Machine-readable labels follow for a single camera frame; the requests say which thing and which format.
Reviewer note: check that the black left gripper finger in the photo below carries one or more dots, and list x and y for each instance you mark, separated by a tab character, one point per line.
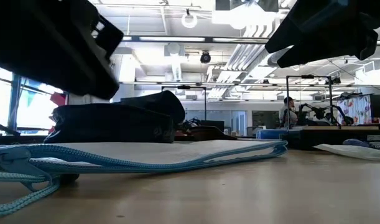
96	34
53	56

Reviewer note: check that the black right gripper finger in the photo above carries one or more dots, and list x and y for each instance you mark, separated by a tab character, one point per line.
301	25
332	40

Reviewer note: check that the dark blue backpack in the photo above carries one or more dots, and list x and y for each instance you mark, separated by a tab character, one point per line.
115	124

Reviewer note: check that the black slotted case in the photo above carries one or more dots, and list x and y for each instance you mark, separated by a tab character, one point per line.
326	138

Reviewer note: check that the small white packet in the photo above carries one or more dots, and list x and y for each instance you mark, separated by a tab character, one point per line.
357	153

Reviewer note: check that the clear pouch with blue zipper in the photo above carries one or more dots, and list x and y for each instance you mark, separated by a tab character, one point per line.
161	152

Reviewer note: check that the black background robot arm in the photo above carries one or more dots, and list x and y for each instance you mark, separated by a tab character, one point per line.
320	112

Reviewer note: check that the colourful patterned curtain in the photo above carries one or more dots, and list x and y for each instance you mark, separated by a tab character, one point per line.
357	109

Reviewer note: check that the person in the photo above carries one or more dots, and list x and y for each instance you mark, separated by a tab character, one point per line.
288	115

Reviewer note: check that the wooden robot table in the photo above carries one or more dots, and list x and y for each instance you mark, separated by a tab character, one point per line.
332	127

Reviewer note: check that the black station frame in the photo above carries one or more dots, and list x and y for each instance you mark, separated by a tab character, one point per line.
183	87
308	76

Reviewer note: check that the blue window post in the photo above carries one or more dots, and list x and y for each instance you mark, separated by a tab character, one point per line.
15	102

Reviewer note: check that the black aluminium table frame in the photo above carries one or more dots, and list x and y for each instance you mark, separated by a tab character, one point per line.
18	139

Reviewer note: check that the black hanging camera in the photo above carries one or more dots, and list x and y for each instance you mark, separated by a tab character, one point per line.
205	58

